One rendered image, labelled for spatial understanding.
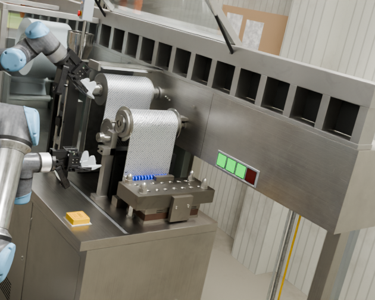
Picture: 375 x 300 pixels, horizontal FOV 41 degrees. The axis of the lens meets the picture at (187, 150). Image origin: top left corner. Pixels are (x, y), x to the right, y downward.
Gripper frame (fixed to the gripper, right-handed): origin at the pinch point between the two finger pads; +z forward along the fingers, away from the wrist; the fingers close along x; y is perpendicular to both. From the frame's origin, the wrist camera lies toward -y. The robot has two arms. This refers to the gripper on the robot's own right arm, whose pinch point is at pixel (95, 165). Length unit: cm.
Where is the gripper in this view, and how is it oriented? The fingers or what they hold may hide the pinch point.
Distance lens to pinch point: 209.1
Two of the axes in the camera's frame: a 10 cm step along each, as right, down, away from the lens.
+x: -5.9, -3.3, 7.4
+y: 1.9, -9.4, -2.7
